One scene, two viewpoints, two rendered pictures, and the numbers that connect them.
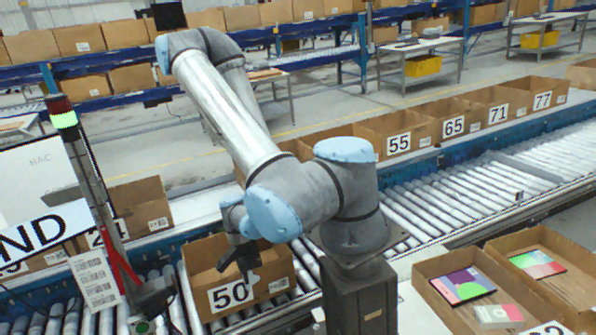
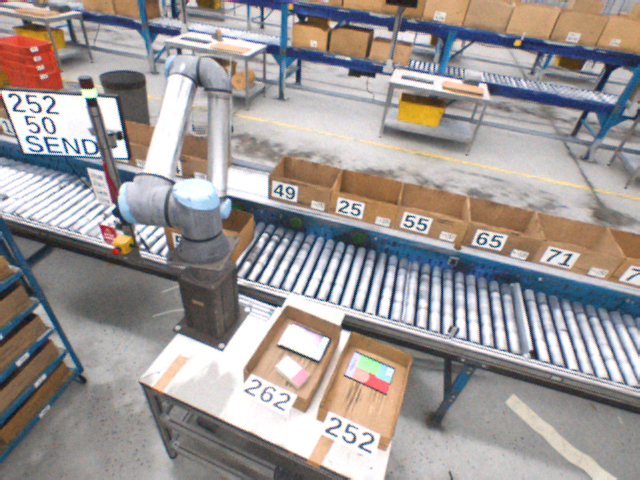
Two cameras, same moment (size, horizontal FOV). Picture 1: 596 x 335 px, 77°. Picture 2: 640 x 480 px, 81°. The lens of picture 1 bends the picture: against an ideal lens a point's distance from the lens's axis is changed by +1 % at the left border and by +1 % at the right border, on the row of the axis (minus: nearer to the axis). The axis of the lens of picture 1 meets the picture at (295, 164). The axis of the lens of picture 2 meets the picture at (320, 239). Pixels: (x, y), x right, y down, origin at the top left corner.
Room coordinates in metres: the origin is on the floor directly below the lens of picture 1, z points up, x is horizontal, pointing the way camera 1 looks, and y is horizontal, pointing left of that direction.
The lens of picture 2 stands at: (0.17, -1.09, 2.19)
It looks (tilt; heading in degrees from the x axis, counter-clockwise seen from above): 39 degrees down; 32
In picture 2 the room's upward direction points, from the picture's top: 7 degrees clockwise
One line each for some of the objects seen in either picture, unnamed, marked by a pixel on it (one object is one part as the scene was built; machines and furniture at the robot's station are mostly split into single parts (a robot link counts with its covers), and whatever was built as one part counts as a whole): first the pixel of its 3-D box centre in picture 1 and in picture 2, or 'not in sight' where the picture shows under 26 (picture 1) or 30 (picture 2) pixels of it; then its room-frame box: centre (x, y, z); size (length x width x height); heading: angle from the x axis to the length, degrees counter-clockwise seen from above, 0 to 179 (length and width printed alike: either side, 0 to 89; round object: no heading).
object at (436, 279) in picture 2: (463, 192); (435, 298); (1.73, -0.89, 0.72); 0.52 x 0.05 x 0.05; 21
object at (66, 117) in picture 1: (61, 112); (87, 87); (0.89, 0.54, 1.62); 0.05 x 0.05 x 0.06
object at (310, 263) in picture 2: not in sight; (309, 265); (1.47, -0.23, 0.72); 0.52 x 0.05 x 0.05; 21
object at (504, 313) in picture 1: (497, 316); (292, 372); (0.87, -0.60, 0.77); 0.13 x 0.07 x 0.04; 86
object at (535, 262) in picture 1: (530, 266); (369, 372); (1.09, -0.85, 0.76); 0.19 x 0.14 x 0.02; 102
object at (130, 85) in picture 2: not in sight; (128, 103); (2.62, 3.49, 0.32); 0.50 x 0.50 x 0.64
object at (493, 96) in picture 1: (488, 106); (569, 245); (2.40, -1.36, 0.96); 0.39 x 0.29 x 0.17; 111
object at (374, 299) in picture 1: (358, 305); (210, 296); (0.85, -0.14, 0.91); 0.26 x 0.26 x 0.33; 16
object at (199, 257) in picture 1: (237, 265); (211, 231); (1.22, 0.29, 0.83); 0.39 x 0.29 x 0.17; 110
